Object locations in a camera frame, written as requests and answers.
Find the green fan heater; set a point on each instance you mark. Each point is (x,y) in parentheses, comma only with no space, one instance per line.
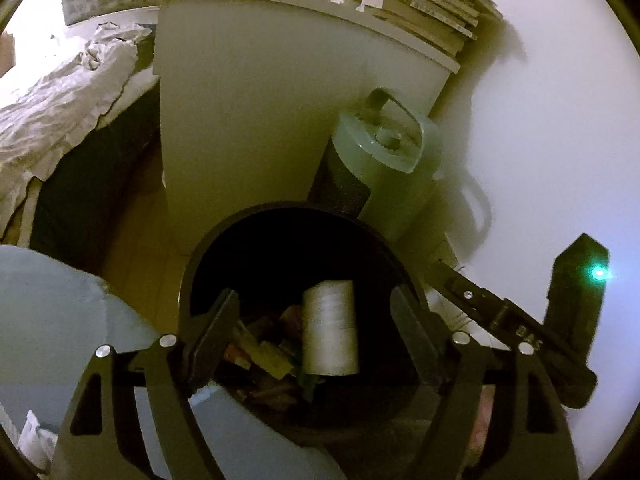
(390,175)

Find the white cabinet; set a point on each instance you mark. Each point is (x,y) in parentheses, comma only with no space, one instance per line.
(250,110)

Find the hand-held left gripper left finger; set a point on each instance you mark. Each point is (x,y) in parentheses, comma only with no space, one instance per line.
(210,340)

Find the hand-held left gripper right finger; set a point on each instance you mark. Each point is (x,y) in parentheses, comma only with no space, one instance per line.
(415,335)

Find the dark bed base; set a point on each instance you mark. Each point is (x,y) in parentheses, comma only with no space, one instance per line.
(90,195)

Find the yellow wrapper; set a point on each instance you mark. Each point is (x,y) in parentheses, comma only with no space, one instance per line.
(274,360)

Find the stack of books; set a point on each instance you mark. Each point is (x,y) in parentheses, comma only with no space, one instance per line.
(425,15)

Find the white paper roll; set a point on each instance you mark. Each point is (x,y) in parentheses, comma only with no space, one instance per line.
(330,325)

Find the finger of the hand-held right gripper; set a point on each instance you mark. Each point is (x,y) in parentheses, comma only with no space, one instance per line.
(470,296)

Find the bed with crumpled sheets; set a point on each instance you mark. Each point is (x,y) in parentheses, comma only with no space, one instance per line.
(60,110)

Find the black trash bin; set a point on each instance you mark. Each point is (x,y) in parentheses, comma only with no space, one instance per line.
(280,240)

